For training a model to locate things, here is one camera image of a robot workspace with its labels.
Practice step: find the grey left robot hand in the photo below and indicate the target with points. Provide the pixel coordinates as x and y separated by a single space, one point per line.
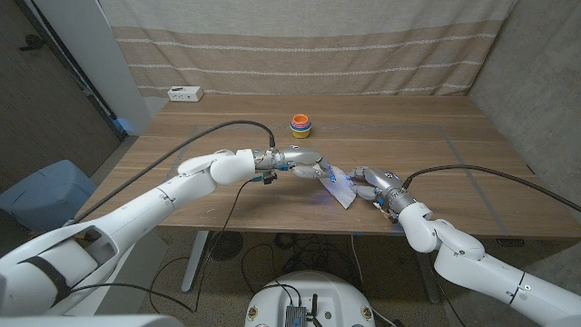
299 156

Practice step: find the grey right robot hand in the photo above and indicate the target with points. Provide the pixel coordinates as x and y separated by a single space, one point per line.
386 181

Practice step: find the white paper coffee filter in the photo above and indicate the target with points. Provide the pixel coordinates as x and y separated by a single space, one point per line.
340 191

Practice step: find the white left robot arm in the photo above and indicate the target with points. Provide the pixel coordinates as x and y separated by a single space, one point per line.
150 204

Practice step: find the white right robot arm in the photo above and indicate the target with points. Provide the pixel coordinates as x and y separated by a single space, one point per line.
467 263

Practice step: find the stack of colourful cups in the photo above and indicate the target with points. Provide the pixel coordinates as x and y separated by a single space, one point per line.
301 128

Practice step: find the beige striped curtain backdrop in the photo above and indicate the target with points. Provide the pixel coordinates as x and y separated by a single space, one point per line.
308 54

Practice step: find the grey table leg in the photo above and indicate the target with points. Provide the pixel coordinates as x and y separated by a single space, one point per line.
426 277

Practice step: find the black round floor fan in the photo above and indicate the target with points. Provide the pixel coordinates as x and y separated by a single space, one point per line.
229 247

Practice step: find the white robot torso base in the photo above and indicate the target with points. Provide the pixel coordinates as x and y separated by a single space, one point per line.
331 295

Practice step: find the white power strip box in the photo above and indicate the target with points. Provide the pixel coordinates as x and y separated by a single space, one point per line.
185 93

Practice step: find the black torso antenna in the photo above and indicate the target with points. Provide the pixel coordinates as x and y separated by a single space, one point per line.
314 304

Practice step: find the white table leg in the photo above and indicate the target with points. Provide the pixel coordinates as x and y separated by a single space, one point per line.
195 261

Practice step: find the grey torso electronics module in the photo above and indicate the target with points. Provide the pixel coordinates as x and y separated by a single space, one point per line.
295 315

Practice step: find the white upright panel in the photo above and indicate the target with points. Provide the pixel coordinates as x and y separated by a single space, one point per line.
91 54

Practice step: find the blue plastic bin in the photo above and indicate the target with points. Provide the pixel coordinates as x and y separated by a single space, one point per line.
45 191

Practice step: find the dark brown door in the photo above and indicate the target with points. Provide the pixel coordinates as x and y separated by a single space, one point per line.
41 104

